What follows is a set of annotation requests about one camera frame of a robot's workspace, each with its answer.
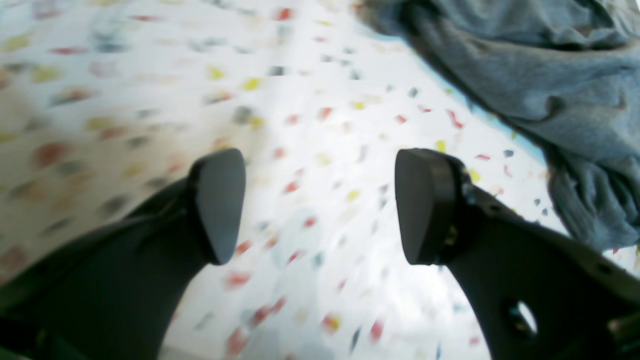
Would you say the terrazzo patterned tablecloth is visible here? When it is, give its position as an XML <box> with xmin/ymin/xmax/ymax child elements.
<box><xmin>1</xmin><ymin>0</ymin><xmax>639</xmax><ymax>360</ymax></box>

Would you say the grey t-shirt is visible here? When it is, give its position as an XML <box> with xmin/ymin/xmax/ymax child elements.
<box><xmin>359</xmin><ymin>0</ymin><xmax>640</xmax><ymax>251</ymax></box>

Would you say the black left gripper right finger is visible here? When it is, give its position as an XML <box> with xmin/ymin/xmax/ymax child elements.
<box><xmin>394</xmin><ymin>148</ymin><xmax>640</xmax><ymax>360</ymax></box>

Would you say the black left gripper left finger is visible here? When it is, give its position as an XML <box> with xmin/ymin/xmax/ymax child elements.
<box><xmin>0</xmin><ymin>148</ymin><xmax>246</xmax><ymax>360</ymax></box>

